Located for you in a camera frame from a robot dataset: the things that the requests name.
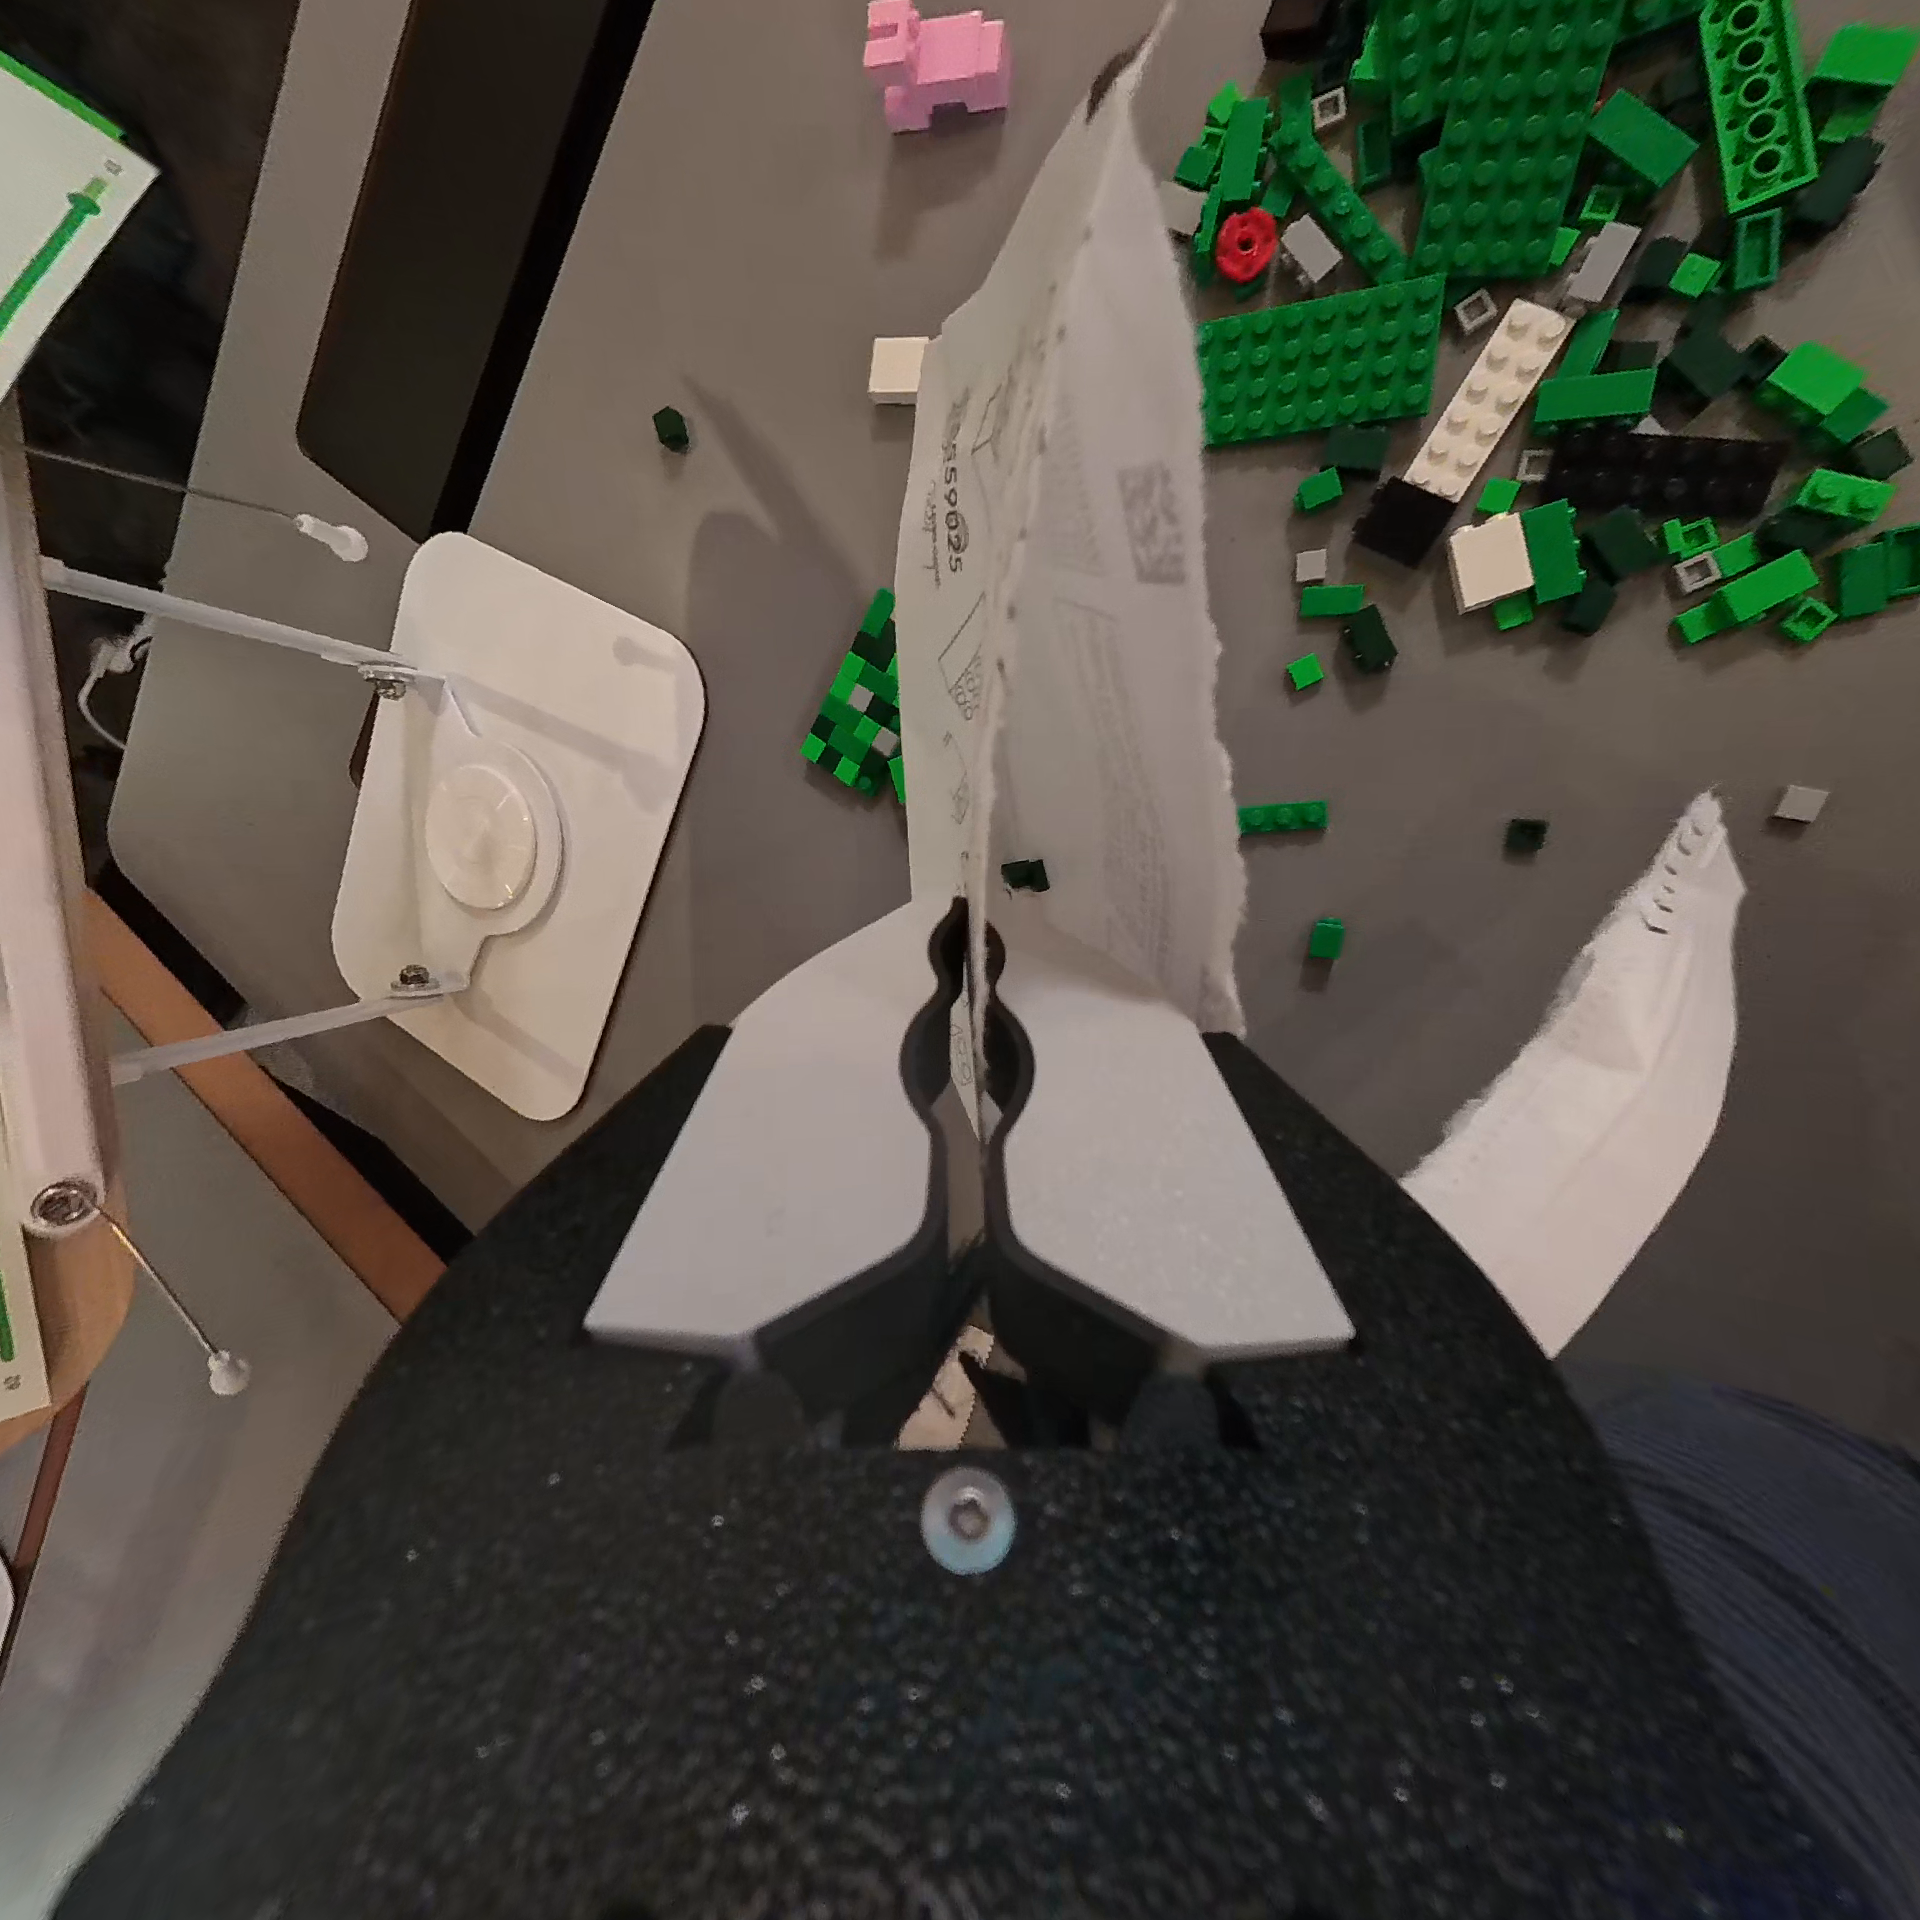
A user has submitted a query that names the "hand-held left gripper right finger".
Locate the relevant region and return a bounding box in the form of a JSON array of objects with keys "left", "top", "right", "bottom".
[{"left": 979, "top": 941, "right": 1361, "bottom": 1372}]

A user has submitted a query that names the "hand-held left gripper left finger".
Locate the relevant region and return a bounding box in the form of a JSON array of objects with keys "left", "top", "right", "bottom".
[{"left": 582, "top": 898, "right": 970, "bottom": 1372}]

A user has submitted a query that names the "white printed paper bag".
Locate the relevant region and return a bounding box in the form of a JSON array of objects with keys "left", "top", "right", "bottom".
[{"left": 883, "top": 0, "right": 1248, "bottom": 1140}]

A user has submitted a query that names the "green holed beam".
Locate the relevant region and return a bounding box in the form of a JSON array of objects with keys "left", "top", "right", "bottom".
[{"left": 1697, "top": 0, "right": 1820, "bottom": 209}]

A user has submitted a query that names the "torn white paper strip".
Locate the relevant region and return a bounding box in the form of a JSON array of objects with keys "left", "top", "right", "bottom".
[{"left": 1404, "top": 782, "right": 1750, "bottom": 1358}]

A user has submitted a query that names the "green pixel pattern panel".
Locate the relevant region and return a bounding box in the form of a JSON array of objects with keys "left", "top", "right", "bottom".
[{"left": 800, "top": 587, "right": 909, "bottom": 808}]

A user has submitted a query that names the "adjacent wood-edged table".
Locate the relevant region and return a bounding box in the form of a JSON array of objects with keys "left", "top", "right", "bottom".
[{"left": 0, "top": 885, "right": 452, "bottom": 1920}]

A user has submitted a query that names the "person's dark blue clothing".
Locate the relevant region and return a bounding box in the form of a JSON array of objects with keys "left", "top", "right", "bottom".
[{"left": 1563, "top": 1382, "right": 1920, "bottom": 1920}]

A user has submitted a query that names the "green studded baseplate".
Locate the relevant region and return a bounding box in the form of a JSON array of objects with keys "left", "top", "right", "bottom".
[
  {"left": 1409, "top": 0, "right": 1624, "bottom": 287},
  {"left": 1196, "top": 272, "right": 1449, "bottom": 447}
]

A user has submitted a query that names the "long white brick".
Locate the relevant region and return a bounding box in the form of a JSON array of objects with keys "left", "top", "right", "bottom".
[{"left": 1409, "top": 294, "right": 1576, "bottom": 504}]

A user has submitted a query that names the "long black plate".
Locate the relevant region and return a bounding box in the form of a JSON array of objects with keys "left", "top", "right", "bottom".
[{"left": 1540, "top": 433, "right": 1795, "bottom": 512}]

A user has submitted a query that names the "pink toy brick pig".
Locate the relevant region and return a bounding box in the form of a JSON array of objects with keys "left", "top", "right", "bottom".
[{"left": 861, "top": 0, "right": 1007, "bottom": 134}]

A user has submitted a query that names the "pile of green toy bricks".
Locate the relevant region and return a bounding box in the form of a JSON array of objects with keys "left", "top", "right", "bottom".
[{"left": 1168, "top": 0, "right": 1920, "bottom": 963}]

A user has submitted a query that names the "open instruction booklet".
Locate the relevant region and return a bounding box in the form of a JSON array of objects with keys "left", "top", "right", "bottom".
[{"left": 0, "top": 46, "right": 162, "bottom": 1420}]

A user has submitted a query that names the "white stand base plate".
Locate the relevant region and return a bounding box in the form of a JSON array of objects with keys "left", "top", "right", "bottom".
[{"left": 31, "top": 444, "right": 709, "bottom": 1119}]

